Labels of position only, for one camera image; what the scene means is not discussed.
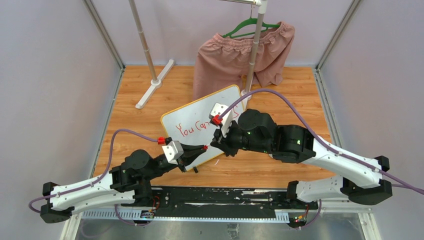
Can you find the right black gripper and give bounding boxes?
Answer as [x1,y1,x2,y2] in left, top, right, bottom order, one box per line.
[210,118,272,157]

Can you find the yellow framed whiteboard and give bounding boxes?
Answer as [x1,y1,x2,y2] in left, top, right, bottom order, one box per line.
[160,84,248,172]

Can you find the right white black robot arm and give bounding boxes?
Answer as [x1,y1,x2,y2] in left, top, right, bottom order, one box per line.
[210,109,393,209]

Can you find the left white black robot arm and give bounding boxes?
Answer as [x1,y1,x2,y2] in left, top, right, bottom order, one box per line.
[40,138,208,224]

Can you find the pink shorts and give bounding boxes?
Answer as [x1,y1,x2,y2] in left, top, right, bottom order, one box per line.
[192,21,295,100]

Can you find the green clothes hanger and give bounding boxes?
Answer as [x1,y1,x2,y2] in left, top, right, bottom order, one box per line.
[222,9,281,39]

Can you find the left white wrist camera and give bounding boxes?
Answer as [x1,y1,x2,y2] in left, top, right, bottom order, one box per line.
[162,140,184,165]

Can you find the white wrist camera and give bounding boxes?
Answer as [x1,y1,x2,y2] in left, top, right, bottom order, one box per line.
[162,140,184,165]
[209,102,233,138]

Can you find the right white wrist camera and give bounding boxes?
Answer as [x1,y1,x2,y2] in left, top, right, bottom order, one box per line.
[209,102,233,138]

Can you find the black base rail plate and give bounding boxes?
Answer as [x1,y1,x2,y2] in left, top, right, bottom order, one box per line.
[118,186,319,228]

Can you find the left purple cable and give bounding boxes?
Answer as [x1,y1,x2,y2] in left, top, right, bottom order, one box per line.
[28,128,167,228]

